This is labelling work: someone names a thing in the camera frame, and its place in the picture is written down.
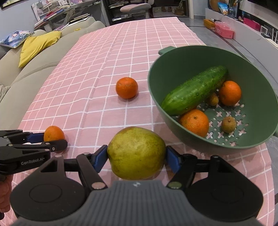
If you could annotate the light grey cloth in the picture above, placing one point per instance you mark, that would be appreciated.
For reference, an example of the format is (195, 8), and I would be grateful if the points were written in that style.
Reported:
(4, 93)

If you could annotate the orange mandarin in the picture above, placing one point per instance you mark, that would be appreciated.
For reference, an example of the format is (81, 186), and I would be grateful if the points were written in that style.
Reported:
(126, 88)
(54, 133)
(194, 122)
(229, 93)

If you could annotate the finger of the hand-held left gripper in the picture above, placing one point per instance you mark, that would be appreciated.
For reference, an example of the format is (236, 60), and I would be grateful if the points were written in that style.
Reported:
(35, 137)
(58, 145)

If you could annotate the brown longan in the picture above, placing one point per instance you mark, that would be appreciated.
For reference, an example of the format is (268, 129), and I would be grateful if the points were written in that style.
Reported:
(212, 100)
(228, 124)

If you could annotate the black television screen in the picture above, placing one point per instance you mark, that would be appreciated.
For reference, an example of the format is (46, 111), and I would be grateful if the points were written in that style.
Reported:
(260, 4)

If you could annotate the golden round vase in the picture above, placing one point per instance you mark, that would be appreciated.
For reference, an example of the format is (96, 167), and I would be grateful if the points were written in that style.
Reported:
(214, 4)

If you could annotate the pink plastic box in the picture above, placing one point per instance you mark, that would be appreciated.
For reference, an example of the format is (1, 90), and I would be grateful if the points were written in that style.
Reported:
(224, 30)

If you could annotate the beige sofa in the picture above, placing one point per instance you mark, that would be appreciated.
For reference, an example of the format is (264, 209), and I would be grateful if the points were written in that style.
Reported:
(32, 78)

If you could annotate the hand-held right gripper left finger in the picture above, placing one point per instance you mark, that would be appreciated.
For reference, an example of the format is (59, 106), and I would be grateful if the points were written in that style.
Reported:
(100, 158)

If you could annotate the yellow pillow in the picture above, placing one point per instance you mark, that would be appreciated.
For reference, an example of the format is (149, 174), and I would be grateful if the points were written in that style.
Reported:
(39, 45)

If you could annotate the cluttered desk with books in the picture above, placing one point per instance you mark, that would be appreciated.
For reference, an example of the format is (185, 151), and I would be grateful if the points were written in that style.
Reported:
(60, 12)

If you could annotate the blue floral pillow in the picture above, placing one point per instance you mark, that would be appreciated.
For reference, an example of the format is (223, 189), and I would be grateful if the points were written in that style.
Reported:
(15, 39)

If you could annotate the small white desk device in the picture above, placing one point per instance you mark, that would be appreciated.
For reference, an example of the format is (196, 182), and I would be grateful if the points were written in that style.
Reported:
(265, 30)

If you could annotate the wall picture frame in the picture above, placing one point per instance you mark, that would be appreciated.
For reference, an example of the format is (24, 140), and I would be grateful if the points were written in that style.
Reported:
(7, 3)

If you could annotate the brown shoes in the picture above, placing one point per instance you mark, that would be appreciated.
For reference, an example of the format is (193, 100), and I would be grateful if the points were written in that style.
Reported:
(179, 11)

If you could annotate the person's left hand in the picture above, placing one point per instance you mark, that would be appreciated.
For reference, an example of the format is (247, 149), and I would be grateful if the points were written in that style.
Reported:
(5, 193)

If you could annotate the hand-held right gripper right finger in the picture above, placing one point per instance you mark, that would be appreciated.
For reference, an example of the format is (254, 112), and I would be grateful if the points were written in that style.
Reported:
(173, 158)

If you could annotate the green potted plant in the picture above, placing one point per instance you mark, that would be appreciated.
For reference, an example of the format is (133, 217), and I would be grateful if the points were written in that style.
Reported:
(234, 2)

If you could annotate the white router with antennas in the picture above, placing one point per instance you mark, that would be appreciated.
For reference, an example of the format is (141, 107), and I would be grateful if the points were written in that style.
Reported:
(274, 37)

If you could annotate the green plastic colander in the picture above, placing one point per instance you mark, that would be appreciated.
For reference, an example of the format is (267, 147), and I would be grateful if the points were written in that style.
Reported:
(165, 65)

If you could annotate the magenta box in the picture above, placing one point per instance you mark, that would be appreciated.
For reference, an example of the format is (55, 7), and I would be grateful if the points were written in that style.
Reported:
(252, 24)

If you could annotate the orange cardboard box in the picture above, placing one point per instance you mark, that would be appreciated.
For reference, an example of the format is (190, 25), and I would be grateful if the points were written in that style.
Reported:
(209, 24)

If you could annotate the grey television console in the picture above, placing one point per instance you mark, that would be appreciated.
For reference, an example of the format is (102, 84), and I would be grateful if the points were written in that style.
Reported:
(245, 41)

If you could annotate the green cucumber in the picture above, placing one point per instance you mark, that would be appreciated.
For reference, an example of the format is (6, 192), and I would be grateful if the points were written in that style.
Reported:
(193, 91)

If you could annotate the pink checked tablecloth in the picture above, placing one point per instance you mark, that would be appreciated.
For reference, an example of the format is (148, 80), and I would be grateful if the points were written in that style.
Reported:
(108, 54)

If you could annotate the yellow-green pear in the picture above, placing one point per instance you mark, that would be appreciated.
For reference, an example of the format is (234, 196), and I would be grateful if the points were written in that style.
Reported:
(136, 152)

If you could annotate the dark blue snack bag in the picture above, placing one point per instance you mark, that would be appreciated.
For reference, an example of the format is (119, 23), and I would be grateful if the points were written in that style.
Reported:
(231, 12)

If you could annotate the pink office chair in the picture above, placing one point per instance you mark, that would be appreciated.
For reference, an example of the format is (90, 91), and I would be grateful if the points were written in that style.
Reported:
(134, 7)

